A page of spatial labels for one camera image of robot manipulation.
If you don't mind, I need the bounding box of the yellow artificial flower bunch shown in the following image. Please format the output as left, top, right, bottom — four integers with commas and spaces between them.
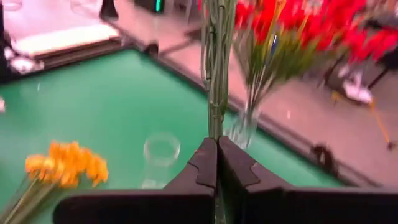
6, 140, 109, 224
0, 154, 52, 224

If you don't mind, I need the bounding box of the white artificial flower bunch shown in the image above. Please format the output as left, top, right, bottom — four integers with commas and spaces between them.
200, 0, 239, 224

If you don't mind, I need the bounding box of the black clamp handle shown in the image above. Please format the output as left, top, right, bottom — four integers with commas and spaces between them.
310, 143, 338, 175
144, 42, 160, 58

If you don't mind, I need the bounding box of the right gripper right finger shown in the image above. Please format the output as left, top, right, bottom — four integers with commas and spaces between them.
219, 136, 292, 224

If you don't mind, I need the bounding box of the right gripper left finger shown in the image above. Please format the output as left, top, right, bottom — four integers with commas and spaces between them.
164, 138, 218, 196

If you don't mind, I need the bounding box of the green table mat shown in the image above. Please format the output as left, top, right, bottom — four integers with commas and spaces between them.
0, 48, 343, 224

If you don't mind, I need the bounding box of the clear glass vase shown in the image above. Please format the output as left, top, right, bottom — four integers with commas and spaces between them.
141, 132, 182, 190
223, 102, 262, 151

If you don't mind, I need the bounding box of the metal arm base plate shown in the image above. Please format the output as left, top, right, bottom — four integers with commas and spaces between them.
4, 46, 45, 76

